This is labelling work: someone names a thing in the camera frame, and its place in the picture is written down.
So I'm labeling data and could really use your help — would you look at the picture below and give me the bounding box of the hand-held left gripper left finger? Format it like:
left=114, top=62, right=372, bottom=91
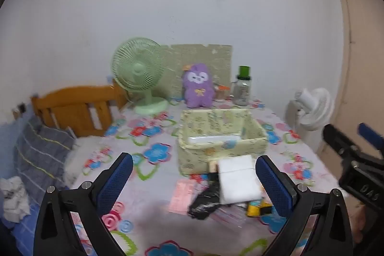
left=34, top=152, right=134, bottom=256

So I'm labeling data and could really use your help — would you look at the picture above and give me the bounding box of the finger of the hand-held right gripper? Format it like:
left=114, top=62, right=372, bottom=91
left=358, top=123, right=384, bottom=156
left=322, top=123, right=360, bottom=159

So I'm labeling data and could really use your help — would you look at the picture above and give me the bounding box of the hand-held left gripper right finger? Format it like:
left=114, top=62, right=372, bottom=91
left=255, top=155, right=353, bottom=256

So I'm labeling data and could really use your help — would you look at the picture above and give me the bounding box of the colourful printed tissue pack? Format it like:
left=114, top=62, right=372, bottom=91
left=246, top=199, right=273, bottom=217

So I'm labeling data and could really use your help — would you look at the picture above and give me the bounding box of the white tissue pack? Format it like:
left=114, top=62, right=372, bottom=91
left=217, top=155, right=261, bottom=204

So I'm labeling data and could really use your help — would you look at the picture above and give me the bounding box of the clear face mask packet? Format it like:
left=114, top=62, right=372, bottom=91
left=210, top=204, right=250, bottom=228

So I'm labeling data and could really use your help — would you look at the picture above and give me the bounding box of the yellow printed fabric storage box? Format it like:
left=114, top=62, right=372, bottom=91
left=175, top=108, right=268, bottom=175

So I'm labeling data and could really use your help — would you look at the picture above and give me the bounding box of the pink packet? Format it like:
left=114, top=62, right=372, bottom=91
left=168, top=179, right=197, bottom=215

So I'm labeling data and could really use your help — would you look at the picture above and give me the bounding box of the black plastic bag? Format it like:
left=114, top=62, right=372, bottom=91
left=187, top=173, right=224, bottom=220

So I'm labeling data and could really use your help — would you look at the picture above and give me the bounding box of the person's right hand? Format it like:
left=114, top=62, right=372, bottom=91
left=350, top=204, right=373, bottom=244

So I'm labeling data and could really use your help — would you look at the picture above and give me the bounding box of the white fan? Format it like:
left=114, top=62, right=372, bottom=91
left=285, top=87, right=335, bottom=155

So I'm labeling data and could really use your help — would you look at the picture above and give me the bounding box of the clear plastic packet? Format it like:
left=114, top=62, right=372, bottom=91
left=187, top=134, right=244, bottom=145

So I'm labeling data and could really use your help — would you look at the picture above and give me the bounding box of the grey plaid pillow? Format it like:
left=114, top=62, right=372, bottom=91
left=13, top=116, right=77, bottom=208

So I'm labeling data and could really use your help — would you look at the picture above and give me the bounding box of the beige door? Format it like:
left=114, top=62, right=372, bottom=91
left=318, top=0, right=384, bottom=155

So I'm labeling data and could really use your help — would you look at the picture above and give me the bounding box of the glass jar with green lid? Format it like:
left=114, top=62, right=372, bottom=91
left=231, top=65, right=253, bottom=107

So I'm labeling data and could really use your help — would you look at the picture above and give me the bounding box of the crumpled white cloth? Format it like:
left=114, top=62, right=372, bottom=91
left=0, top=176, right=30, bottom=222

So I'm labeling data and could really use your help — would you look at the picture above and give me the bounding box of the cotton swab container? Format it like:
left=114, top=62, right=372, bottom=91
left=216, top=84, right=230, bottom=100

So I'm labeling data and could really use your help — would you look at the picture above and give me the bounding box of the blue bed sheet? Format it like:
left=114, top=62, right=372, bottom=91
left=0, top=119, right=41, bottom=247

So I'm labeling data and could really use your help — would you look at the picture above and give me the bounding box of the green desk fan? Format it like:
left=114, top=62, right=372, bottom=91
left=112, top=37, right=168, bottom=116

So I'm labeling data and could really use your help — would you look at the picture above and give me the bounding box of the purple plush toy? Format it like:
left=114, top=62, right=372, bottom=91
left=181, top=63, right=216, bottom=108

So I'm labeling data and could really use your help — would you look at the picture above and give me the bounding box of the green printed board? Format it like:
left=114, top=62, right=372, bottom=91
left=162, top=44, right=233, bottom=101

